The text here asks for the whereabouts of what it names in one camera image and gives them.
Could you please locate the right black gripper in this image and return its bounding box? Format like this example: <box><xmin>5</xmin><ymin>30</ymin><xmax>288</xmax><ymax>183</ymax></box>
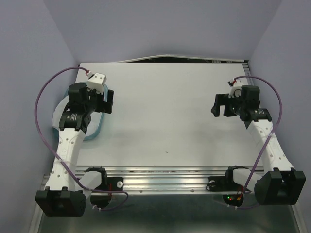
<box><xmin>210</xmin><ymin>91</ymin><xmax>245</xmax><ymax>117</ymax></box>

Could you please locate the white skirt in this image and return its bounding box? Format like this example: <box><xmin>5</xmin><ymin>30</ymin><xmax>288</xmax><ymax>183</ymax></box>
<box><xmin>52</xmin><ymin>96</ymin><xmax>102</xmax><ymax>140</ymax></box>

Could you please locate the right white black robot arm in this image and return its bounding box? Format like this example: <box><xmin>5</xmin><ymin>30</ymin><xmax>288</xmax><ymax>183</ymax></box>
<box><xmin>207</xmin><ymin>85</ymin><xmax>306</xmax><ymax>205</ymax></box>

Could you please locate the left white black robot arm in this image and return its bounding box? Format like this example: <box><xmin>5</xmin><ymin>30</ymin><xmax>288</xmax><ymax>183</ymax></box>
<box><xmin>35</xmin><ymin>82</ymin><xmax>114</xmax><ymax>217</ymax></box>

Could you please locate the teal plastic bin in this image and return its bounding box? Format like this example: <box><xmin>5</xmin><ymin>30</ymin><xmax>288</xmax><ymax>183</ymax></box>
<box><xmin>52</xmin><ymin>82</ymin><xmax>113</xmax><ymax>140</ymax></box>

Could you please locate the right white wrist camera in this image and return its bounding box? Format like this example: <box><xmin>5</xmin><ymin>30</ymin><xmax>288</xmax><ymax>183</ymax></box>
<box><xmin>228</xmin><ymin>80</ymin><xmax>244</xmax><ymax>98</ymax></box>

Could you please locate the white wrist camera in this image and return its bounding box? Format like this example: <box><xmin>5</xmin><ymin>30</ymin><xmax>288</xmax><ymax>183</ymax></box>
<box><xmin>228</xmin><ymin>80</ymin><xmax>244</xmax><ymax>98</ymax></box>
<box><xmin>87</xmin><ymin>72</ymin><xmax>107</xmax><ymax>94</ymax></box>

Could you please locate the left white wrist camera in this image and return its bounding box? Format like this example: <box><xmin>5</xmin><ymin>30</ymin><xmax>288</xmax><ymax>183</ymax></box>
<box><xmin>87</xmin><ymin>72</ymin><xmax>107</xmax><ymax>94</ymax></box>

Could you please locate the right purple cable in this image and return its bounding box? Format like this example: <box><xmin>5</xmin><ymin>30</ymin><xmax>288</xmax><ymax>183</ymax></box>
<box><xmin>227</xmin><ymin>76</ymin><xmax>283</xmax><ymax>210</ymax></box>

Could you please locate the aluminium frame rail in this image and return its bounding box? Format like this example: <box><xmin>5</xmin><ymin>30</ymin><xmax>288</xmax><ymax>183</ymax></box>
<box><xmin>40</xmin><ymin>166</ymin><xmax>296</xmax><ymax>195</ymax></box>

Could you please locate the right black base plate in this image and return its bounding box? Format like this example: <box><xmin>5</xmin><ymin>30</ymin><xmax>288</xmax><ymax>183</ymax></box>
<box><xmin>206</xmin><ymin>176</ymin><xmax>242</xmax><ymax>192</ymax></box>

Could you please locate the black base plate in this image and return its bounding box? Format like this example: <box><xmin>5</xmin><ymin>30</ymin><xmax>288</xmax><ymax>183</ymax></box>
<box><xmin>93</xmin><ymin>177</ymin><xmax>123</xmax><ymax>191</ymax></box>
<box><xmin>206</xmin><ymin>176</ymin><xmax>242</xmax><ymax>192</ymax></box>

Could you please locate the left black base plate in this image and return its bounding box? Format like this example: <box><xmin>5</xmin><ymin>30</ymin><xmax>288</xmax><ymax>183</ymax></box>
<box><xmin>93</xmin><ymin>177</ymin><xmax>123</xmax><ymax>191</ymax></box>

